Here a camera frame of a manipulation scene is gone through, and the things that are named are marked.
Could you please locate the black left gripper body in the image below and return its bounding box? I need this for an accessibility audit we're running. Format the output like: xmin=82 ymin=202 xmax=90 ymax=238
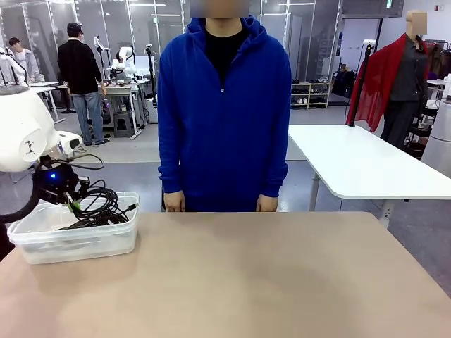
xmin=33 ymin=163 xmax=80 ymax=204

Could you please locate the black USB extension cable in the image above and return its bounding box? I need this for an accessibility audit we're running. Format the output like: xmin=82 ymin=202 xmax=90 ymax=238
xmin=72 ymin=178 xmax=140 ymax=226

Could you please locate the person's right forearm blue sleeve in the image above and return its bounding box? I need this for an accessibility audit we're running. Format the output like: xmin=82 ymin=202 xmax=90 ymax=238
xmin=157 ymin=137 xmax=186 ymax=194

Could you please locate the person's left forearm blue sleeve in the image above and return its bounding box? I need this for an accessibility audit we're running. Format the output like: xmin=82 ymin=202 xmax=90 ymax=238
xmin=259 ymin=137 xmax=292 ymax=196

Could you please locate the person's right hand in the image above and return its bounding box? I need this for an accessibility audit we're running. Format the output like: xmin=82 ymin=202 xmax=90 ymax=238
xmin=163 ymin=192 xmax=186 ymax=212

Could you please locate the person's left hand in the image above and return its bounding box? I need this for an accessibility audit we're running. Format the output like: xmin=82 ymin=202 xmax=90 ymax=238
xmin=256 ymin=194 xmax=278 ymax=212

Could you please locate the clear plastic storage bin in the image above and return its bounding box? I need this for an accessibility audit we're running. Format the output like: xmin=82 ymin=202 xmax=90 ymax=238
xmin=6 ymin=191 xmax=141 ymax=265

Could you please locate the grey plastic stool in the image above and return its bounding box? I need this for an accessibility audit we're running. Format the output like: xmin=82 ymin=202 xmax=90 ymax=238
xmin=112 ymin=111 xmax=136 ymax=138

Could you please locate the long white desk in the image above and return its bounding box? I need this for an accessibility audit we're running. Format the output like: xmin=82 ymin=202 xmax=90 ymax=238
xmin=35 ymin=86 xmax=66 ymax=124

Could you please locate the workbench with robot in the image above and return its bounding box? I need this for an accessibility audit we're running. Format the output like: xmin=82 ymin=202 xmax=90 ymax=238
xmin=56 ymin=79 xmax=153 ymax=140

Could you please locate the man in black jacket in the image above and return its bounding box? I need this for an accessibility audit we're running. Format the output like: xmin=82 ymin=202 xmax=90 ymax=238
xmin=57 ymin=22 xmax=111 ymax=146

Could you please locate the man in grey hoodie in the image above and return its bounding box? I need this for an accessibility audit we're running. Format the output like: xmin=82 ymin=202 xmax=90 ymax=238
xmin=8 ymin=37 xmax=40 ymax=82

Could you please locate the person in blue hoodie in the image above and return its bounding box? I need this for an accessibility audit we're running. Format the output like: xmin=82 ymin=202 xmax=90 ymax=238
xmin=157 ymin=0 xmax=292 ymax=213

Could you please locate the wooden shoe rack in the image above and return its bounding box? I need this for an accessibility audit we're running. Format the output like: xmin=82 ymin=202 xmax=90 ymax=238
xmin=291 ymin=81 xmax=332 ymax=110

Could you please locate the large white table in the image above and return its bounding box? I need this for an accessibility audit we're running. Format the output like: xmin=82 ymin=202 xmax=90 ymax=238
xmin=288 ymin=123 xmax=451 ymax=230

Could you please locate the red shawl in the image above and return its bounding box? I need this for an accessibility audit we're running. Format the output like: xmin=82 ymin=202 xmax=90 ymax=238
xmin=346 ymin=33 xmax=429 ymax=133

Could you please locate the black tripod stand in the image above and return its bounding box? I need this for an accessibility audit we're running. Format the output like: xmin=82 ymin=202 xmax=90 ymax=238
xmin=350 ymin=39 xmax=376 ymax=127

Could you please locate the mannequin in grey shirt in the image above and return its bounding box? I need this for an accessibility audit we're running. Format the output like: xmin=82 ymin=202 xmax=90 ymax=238
xmin=380 ymin=9 xmax=431 ymax=149

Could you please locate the white cylindrical machine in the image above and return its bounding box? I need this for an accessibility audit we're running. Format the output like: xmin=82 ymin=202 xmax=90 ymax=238
xmin=420 ymin=101 xmax=451 ymax=166

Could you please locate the clothes rack with garments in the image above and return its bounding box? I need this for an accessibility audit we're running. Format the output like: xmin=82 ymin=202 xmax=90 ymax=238
xmin=421 ymin=38 xmax=451 ymax=84

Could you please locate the thin black wrist camera cable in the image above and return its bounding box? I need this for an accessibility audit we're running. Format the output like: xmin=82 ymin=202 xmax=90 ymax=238
xmin=42 ymin=153 xmax=106 ymax=170

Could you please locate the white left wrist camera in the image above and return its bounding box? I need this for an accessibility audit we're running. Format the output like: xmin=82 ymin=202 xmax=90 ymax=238
xmin=55 ymin=130 xmax=83 ymax=156

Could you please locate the left arm black cable sleeve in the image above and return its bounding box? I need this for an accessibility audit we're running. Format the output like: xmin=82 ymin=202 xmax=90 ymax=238
xmin=0 ymin=172 xmax=42 ymax=223

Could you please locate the black camera stand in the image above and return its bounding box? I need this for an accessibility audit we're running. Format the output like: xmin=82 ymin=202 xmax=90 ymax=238
xmin=144 ymin=44 xmax=159 ymax=106

